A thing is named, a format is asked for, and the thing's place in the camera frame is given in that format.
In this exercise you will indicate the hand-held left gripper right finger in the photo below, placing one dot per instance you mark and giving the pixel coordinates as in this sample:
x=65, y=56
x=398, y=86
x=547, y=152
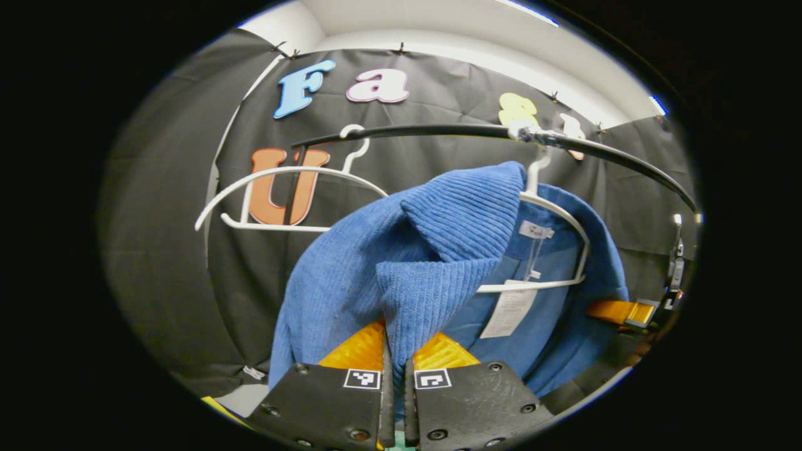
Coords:
x=470, y=401

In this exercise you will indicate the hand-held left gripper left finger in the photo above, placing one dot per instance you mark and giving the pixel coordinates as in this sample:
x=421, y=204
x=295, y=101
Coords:
x=326, y=401

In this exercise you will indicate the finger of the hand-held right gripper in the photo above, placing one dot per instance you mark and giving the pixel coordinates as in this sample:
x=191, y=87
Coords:
x=611, y=311

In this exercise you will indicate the white hanger with metal hook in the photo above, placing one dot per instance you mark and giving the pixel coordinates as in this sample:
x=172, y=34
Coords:
x=537, y=178

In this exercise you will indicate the empty white clothes hanger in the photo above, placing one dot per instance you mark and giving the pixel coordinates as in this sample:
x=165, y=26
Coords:
x=276, y=226

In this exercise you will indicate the black clothes rack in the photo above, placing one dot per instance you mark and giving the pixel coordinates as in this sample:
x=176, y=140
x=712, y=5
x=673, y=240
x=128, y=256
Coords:
x=438, y=130

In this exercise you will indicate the black backdrop cloth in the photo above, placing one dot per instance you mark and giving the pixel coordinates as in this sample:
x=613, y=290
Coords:
x=163, y=250

